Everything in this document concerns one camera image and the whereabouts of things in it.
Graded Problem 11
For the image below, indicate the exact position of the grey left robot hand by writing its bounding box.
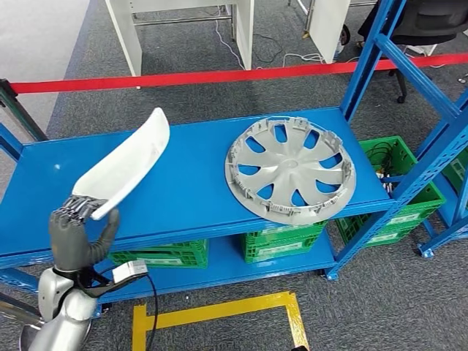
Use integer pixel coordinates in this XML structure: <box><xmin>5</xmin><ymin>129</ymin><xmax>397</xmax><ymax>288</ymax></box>
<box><xmin>48</xmin><ymin>195</ymin><xmax>121</xmax><ymax>273</ymax></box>

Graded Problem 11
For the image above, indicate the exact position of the white plastic car part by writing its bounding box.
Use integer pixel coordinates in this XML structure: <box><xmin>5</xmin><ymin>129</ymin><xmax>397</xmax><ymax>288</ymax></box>
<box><xmin>72</xmin><ymin>107</ymin><xmax>171</xmax><ymax>222</ymax></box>

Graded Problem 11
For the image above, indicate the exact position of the blue metal shelf rack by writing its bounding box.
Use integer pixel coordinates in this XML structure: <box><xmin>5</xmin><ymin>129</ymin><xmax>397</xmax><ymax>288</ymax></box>
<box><xmin>417</xmin><ymin>88</ymin><xmax>468</xmax><ymax>259</ymax></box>
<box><xmin>0</xmin><ymin>0</ymin><xmax>468</xmax><ymax>318</ymax></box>

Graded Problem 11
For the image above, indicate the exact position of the red barrier belt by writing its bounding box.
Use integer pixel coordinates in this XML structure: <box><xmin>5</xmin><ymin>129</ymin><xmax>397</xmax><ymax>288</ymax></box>
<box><xmin>11</xmin><ymin>52</ymin><xmax>468</xmax><ymax>95</ymax></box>

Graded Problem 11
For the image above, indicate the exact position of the grey wheel hubcap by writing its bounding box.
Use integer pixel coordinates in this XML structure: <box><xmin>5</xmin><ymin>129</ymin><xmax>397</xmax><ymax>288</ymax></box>
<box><xmin>224</xmin><ymin>116</ymin><xmax>356</xmax><ymax>225</ymax></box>

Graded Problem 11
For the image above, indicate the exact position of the white connector bundle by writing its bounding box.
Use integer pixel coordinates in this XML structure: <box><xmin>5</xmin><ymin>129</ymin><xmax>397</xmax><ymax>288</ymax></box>
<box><xmin>375</xmin><ymin>168</ymin><xmax>396</xmax><ymax>195</ymax></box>

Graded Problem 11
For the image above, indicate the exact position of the black office chair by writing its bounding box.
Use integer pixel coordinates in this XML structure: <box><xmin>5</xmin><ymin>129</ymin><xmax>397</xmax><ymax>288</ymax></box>
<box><xmin>357</xmin><ymin>0</ymin><xmax>468</xmax><ymax>104</ymax></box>

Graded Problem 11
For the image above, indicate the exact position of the black camera bracket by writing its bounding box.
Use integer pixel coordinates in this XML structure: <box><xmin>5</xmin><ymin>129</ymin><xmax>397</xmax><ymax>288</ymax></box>
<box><xmin>54</xmin><ymin>266</ymin><xmax>149</xmax><ymax>300</ymax></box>

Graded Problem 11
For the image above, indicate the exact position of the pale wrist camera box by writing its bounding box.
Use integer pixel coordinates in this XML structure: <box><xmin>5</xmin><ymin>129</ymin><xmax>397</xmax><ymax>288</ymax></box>
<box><xmin>112</xmin><ymin>260</ymin><xmax>149</xmax><ymax>284</ymax></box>

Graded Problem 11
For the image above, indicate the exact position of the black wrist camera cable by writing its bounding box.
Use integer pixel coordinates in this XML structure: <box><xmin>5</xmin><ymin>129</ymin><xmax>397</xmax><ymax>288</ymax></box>
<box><xmin>145</xmin><ymin>273</ymin><xmax>159</xmax><ymax>351</ymax></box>

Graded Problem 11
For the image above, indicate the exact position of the white floor cable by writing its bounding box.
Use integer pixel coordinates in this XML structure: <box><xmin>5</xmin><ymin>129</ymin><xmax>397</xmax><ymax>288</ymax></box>
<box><xmin>214</xmin><ymin>5</ymin><xmax>245</xmax><ymax>70</ymax></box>
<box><xmin>282</xmin><ymin>50</ymin><xmax>361</xmax><ymax>67</ymax></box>

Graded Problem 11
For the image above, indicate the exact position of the black floor cable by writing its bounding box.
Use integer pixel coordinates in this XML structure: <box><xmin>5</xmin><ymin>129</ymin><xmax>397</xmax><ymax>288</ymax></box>
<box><xmin>252</xmin><ymin>32</ymin><xmax>285</xmax><ymax>65</ymax></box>

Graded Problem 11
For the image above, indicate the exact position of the black cable coil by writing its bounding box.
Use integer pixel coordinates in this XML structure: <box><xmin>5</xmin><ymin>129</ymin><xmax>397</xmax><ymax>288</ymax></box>
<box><xmin>365</xmin><ymin>140</ymin><xmax>395</xmax><ymax>170</ymax></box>

